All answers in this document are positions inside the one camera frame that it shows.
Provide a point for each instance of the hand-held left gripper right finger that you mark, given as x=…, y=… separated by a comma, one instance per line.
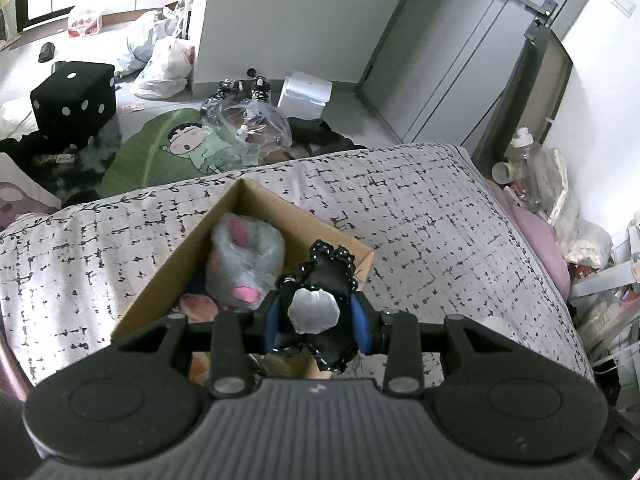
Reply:
x=364, y=325

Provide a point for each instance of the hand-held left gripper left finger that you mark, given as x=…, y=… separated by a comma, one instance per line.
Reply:
x=270, y=322

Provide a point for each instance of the black plush toy silver patch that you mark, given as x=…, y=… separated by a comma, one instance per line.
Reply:
x=327, y=275

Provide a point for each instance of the grey-blue fluffy plush toy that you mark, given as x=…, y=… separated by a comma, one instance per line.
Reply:
x=245, y=260

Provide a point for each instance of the cardboard box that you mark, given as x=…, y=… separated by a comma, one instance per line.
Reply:
x=200, y=250

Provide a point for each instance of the white black-patterned bedspread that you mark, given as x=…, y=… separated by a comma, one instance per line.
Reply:
x=425, y=210

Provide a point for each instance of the clear plastic bag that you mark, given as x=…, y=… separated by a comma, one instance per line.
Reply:
x=250, y=130

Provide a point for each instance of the black cloth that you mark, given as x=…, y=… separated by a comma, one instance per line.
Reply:
x=325, y=135

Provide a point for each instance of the pink bedsheet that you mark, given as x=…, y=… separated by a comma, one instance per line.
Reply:
x=540, y=240

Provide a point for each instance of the paper cup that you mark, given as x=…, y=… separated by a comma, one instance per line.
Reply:
x=504, y=172

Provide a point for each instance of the green leaf cartoon rug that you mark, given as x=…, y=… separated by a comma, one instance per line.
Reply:
x=145, y=155

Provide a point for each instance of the clear plastic bottle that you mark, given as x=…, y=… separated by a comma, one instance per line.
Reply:
x=524, y=170

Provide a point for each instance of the white storage box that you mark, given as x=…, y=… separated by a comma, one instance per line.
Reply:
x=304, y=95

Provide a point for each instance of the crumpled white plastic bag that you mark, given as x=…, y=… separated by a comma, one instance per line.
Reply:
x=585, y=240

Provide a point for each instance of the dark mottled fluffy rug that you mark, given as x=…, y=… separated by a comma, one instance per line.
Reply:
x=85, y=160

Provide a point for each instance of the white plastic bag red print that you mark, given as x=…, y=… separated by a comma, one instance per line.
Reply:
x=165, y=72

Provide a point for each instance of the black-framed wooden board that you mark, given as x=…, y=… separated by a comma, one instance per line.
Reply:
x=535, y=100

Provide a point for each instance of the pink bear print pillow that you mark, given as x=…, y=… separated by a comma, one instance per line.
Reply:
x=20, y=190

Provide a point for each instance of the grey door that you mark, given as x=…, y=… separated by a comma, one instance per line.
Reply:
x=450, y=50

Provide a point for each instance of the black dice pouf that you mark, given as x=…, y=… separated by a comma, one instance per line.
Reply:
x=70, y=100

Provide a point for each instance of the white cloth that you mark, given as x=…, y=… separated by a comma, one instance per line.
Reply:
x=17, y=117

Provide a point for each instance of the black slipper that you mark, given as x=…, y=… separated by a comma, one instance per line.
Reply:
x=46, y=52

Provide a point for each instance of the red and white plastic bag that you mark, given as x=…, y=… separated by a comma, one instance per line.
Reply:
x=84, y=22

